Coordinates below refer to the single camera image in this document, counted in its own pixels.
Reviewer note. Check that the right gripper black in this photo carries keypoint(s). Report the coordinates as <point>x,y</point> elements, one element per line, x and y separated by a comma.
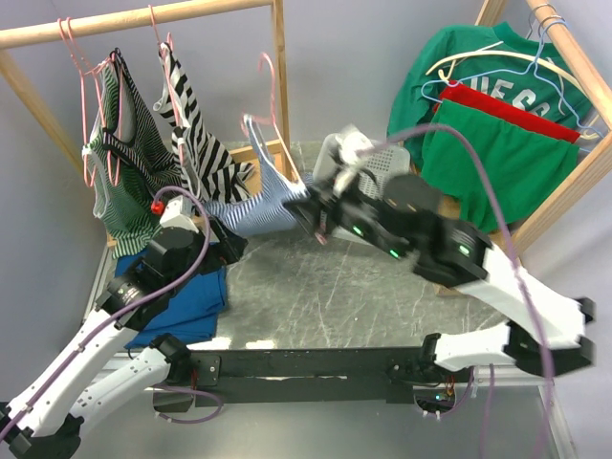
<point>311,211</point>

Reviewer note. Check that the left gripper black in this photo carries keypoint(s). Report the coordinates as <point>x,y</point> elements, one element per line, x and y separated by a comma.
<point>227,251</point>

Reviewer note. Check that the blue cloth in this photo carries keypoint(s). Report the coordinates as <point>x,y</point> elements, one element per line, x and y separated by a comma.
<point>191,315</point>

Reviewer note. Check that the pink hanger with blue top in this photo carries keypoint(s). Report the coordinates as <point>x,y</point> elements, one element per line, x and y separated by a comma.
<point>271,120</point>

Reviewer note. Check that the green striped tank top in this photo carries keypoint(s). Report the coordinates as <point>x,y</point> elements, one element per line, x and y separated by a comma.
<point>128,160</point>

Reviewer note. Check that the blue white striped tank top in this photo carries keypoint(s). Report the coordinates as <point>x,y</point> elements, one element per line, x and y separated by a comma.
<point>264,212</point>

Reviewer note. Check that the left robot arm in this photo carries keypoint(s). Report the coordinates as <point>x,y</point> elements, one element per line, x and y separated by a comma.
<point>50,417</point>

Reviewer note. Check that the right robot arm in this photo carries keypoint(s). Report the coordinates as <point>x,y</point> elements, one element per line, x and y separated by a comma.
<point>544,332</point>

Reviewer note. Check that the black white striped tank top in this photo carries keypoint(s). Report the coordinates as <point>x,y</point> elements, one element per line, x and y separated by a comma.
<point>206,167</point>

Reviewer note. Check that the red cloth on hanger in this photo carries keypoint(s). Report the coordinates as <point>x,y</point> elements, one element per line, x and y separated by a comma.
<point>481,117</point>

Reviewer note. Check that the cream white hanger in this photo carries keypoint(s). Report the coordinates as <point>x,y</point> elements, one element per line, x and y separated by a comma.
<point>446,65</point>

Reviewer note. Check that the pink hanger far left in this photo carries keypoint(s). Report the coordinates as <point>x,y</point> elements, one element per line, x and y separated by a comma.
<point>83,67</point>

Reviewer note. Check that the white plastic perforated basket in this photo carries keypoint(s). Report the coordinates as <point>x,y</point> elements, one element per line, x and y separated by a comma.
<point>392,161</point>

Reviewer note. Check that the green t-shirt front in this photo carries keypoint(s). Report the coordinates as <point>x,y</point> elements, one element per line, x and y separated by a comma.
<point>524,167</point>

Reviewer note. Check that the black base beam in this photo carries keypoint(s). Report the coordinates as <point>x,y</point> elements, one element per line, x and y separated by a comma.
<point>318,375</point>

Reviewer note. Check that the green sweatshirt with letters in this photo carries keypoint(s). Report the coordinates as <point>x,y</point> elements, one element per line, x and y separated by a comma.
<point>510,97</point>

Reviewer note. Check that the right wooden clothes rack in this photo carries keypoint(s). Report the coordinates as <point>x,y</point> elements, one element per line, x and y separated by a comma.
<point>515,238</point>

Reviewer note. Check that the wooden clothes rack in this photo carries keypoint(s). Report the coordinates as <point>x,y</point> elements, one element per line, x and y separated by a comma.
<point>515,238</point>
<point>127,20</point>

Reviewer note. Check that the left wooden clothes rack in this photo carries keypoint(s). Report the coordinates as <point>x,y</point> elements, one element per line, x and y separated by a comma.
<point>127,20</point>

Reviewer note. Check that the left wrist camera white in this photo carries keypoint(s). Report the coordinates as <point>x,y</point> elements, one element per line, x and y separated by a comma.
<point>177,213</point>

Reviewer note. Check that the light blue wire hanger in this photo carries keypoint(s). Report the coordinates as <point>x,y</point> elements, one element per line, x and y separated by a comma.
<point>588,132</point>

